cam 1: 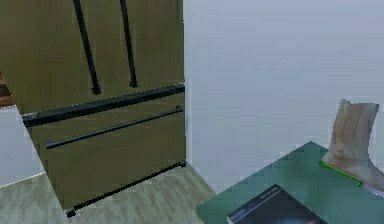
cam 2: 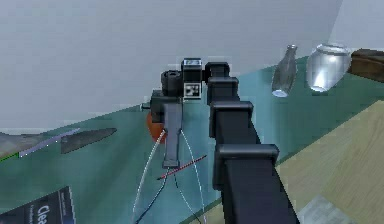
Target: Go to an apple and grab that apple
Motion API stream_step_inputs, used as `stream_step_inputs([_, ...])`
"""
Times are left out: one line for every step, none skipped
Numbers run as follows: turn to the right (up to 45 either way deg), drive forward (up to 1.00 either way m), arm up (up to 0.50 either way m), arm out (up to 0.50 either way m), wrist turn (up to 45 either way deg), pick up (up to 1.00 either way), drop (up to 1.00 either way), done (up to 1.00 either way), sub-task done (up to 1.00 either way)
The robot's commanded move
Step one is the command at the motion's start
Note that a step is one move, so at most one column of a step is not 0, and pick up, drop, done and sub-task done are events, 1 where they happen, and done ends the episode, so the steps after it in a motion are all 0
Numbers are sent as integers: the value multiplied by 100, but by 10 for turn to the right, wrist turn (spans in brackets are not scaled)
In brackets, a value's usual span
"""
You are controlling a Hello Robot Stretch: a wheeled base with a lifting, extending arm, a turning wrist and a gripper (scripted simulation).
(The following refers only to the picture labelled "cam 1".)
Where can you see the olive brown fridge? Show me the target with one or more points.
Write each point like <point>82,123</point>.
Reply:
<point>100,50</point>

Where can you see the green table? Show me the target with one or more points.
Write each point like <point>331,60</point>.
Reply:
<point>300,180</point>

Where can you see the black book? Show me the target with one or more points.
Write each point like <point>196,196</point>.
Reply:
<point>276,208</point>

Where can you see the beige foot statue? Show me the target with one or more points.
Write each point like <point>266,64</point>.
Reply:
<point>355,140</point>

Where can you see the brown wooden cabinet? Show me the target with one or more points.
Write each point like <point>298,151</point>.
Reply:
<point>4,93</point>

